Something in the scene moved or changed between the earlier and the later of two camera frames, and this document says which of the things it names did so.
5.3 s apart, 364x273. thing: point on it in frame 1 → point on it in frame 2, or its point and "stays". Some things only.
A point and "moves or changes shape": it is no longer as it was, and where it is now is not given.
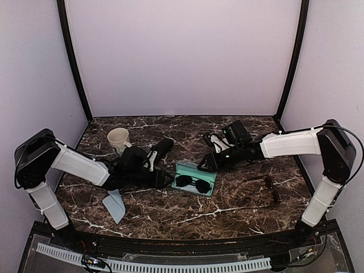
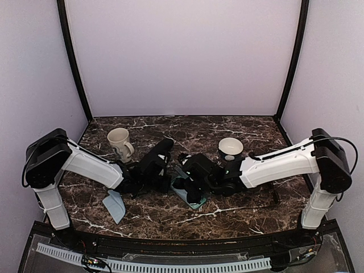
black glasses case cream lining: (162, 147) stays
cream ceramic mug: (118, 137) stays
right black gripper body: (213, 161) → (193, 195)
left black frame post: (62, 19) stays
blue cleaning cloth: (115, 205) stays
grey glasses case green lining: (192, 170) moves or changes shape
